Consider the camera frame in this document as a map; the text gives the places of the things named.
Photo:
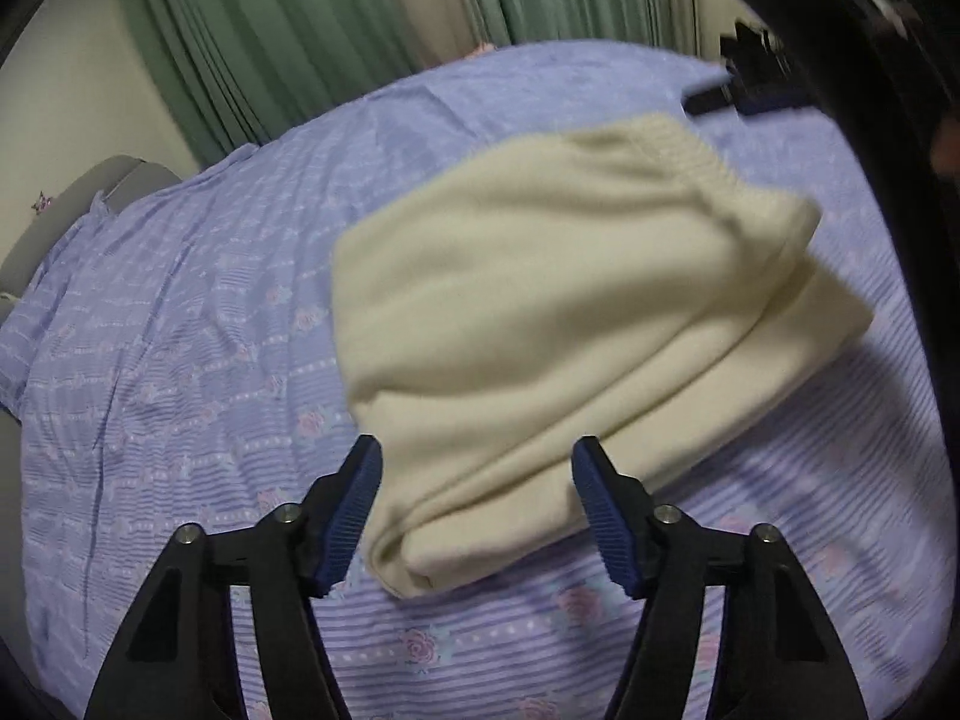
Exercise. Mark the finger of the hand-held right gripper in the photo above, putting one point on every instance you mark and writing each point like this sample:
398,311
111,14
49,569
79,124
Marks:
772,100
754,52

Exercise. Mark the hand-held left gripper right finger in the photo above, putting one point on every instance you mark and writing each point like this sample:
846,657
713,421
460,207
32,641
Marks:
607,525

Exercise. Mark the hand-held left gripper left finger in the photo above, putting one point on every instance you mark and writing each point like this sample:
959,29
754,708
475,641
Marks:
349,517

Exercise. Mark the cream pants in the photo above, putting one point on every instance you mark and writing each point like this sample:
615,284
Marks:
562,277

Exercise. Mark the purple floral bedspread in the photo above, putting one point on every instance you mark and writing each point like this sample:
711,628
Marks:
187,352

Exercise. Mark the pink cloth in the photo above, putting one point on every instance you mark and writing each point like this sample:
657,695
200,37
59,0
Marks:
480,50

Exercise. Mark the grey padded headboard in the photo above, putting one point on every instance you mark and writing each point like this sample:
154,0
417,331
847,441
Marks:
112,184

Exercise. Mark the small purple trinket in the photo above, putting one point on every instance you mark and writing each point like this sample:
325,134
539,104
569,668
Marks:
41,202

